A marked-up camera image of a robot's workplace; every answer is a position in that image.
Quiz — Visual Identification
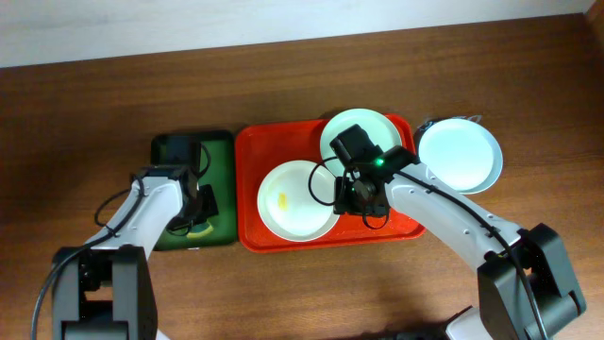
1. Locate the yellow green sponge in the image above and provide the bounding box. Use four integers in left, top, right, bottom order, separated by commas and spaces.
185, 222, 214, 240

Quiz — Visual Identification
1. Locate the white plate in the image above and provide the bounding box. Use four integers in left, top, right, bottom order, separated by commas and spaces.
257, 161, 339, 242

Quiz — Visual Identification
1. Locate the light blue plate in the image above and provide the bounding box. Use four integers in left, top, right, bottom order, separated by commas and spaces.
415, 117, 504, 195

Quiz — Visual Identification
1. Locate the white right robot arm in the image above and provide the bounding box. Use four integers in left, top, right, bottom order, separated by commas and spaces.
331, 141, 586, 339

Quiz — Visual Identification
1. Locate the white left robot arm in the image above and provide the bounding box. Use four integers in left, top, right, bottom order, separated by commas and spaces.
42, 165, 218, 339

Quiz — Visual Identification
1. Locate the dark green tray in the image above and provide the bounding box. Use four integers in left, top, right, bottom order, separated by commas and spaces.
150, 130, 238, 251

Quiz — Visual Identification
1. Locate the red plastic tray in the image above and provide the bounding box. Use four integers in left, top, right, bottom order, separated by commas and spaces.
235, 119, 426, 253

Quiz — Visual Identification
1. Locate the light green plate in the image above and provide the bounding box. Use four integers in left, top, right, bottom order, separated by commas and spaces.
320, 109, 402, 160

